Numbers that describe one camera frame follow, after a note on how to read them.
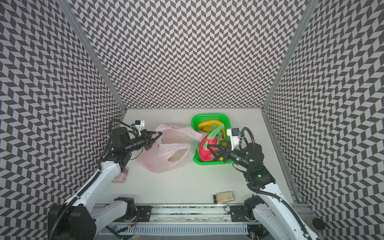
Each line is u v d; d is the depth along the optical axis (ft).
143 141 2.22
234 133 1.98
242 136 1.96
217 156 1.98
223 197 2.46
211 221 2.37
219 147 2.11
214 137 2.10
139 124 2.37
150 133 2.32
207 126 3.16
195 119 3.28
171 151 2.18
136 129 2.29
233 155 2.02
